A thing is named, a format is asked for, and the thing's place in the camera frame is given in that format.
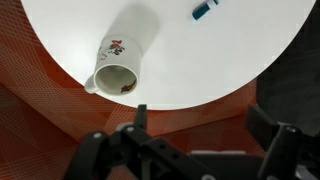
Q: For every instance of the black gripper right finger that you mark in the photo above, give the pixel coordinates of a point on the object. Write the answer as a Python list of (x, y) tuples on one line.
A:
[(281, 146)]

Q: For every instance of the orange patterned corner sofa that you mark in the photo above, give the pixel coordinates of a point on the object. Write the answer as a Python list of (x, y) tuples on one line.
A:
[(33, 116)]

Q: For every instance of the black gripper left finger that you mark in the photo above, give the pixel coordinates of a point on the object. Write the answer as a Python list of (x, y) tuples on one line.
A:
[(100, 153)]

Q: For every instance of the white mug with red print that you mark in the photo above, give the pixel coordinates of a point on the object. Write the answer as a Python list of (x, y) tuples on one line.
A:
[(123, 55)]

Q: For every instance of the teal and white marker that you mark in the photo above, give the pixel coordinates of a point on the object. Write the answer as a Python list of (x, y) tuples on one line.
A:
[(201, 10)]

